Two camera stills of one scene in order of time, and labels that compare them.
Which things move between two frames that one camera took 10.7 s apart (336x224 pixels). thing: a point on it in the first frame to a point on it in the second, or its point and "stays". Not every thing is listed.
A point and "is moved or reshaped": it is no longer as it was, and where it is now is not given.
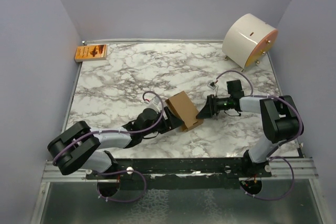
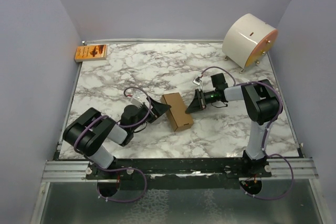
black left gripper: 171,121 to 157,109
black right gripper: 210,108 to 198,103
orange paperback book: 91,52 stays
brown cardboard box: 181,105 is moved or reshaped
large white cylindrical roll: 248,40 stays
